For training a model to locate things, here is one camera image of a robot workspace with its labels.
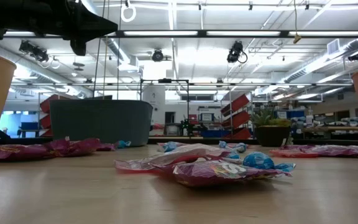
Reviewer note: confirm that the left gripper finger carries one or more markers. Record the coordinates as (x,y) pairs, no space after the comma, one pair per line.
(96,25)

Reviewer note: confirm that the blue lollipop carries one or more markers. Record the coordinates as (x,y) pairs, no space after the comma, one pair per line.
(222,144)
(258,160)
(240,147)
(123,143)
(169,146)
(233,154)

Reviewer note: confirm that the pink translucent candy pack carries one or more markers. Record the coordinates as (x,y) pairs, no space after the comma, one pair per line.
(166,158)

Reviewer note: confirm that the teal plastic bin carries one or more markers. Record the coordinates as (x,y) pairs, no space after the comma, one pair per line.
(104,121)

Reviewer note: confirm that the red angled shelf rack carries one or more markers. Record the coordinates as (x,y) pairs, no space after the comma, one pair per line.
(47,116)
(239,116)

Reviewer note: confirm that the small computer monitor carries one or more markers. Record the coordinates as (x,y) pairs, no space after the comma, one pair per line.
(206,117)

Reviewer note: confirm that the blue storage bin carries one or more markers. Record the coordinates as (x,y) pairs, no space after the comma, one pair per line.
(211,133)

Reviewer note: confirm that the black bar with light strips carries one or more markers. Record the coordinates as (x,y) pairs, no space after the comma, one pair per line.
(284,33)

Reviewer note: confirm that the potted succulent plant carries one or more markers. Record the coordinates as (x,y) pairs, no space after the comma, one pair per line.
(272,135)

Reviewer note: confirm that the white air vent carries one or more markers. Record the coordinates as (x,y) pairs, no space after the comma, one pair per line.
(333,46)

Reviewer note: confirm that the long wooden workbench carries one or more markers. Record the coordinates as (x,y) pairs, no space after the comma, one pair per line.
(334,128)

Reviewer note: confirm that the black dome camera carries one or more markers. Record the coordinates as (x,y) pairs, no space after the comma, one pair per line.
(158,55)

